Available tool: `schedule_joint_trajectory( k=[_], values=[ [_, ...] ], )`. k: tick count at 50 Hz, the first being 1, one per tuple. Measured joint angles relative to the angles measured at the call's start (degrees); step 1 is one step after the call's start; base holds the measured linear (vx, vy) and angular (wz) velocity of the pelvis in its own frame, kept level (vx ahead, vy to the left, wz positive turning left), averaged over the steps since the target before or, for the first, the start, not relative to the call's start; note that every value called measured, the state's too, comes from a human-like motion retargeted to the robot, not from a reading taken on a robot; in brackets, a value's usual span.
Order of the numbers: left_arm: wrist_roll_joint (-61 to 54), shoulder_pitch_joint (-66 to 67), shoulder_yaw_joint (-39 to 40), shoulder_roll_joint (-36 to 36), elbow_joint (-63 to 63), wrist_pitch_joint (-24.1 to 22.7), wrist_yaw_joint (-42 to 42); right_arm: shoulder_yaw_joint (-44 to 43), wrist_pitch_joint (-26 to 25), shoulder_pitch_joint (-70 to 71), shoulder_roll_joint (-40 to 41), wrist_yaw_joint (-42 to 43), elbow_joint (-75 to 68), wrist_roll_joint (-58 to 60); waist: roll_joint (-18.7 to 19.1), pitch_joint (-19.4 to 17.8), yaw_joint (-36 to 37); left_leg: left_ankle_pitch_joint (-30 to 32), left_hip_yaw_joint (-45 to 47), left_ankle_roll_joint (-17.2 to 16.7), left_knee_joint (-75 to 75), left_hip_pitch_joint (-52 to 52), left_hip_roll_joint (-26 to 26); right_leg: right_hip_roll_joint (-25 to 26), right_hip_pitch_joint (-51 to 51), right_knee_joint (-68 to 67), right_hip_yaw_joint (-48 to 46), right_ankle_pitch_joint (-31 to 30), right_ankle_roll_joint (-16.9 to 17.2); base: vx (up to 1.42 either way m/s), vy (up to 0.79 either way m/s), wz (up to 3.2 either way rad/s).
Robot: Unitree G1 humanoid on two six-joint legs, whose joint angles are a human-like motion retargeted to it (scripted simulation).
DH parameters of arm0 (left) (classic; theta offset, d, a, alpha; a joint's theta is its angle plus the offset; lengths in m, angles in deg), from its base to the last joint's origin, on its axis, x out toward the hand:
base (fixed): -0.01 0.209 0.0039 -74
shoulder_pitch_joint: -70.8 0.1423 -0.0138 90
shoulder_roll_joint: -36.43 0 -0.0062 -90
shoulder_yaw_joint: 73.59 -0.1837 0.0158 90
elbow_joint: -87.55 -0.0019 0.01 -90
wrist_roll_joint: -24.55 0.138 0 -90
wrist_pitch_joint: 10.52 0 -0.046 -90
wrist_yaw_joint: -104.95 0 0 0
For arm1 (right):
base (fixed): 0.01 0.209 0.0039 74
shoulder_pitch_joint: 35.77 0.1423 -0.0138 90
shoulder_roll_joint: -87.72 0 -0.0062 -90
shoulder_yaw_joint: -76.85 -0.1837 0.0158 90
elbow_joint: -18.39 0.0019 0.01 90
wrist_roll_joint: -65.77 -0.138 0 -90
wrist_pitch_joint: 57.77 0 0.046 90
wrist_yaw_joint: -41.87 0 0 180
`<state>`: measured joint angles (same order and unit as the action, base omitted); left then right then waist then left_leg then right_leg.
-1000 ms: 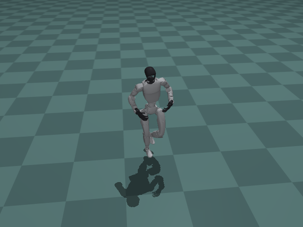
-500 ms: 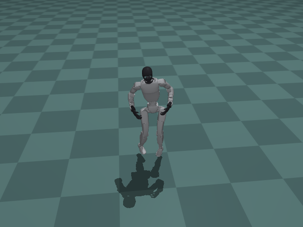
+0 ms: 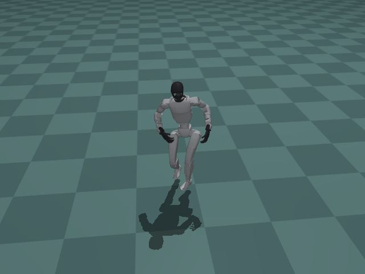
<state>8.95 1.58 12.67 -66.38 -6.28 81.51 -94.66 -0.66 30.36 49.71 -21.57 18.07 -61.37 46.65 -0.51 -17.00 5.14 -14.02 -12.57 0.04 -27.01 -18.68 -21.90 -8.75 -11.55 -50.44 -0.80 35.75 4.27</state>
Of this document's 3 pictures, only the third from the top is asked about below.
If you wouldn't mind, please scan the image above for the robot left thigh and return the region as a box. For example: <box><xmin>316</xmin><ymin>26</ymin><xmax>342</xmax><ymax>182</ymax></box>
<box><xmin>184</xmin><ymin>129</ymin><xmax>201</xmax><ymax>166</ymax></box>

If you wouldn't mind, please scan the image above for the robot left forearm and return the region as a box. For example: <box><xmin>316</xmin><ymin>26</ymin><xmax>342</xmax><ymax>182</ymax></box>
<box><xmin>204</xmin><ymin>105</ymin><xmax>212</xmax><ymax>129</ymax></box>

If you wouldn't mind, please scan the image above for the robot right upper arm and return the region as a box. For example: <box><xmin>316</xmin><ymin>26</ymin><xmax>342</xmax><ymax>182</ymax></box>
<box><xmin>156</xmin><ymin>99</ymin><xmax>170</xmax><ymax>118</ymax></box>

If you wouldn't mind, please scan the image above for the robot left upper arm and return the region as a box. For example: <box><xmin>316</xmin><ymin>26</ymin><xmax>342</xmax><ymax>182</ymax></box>
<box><xmin>189</xmin><ymin>96</ymin><xmax>207</xmax><ymax>112</ymax></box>

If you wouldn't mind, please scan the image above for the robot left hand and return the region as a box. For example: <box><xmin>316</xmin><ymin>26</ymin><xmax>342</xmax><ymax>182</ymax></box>
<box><xmin>200</xmin><ymin>124</ymin><xmax>211</xmax><ymax>143</ymax></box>

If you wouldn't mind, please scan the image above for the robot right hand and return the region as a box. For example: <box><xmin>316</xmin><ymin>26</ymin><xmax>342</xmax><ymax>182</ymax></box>
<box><xmin>159</xmin><ymin>127</ymin><xmax>174</xmax><ymax>143</ymax></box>

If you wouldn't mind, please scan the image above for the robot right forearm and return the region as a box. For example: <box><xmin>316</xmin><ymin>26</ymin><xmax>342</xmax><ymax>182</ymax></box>
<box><xmin>154</xmin><ymin>112</ymin><xmax>163</xmax><ymax>133</ymax></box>

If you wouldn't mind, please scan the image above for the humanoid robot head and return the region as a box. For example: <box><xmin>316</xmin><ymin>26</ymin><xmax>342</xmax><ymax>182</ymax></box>
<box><xmin>171</xmin><ymin>82</ymin><xmax>186</xmax><ymax>102</ymax></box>

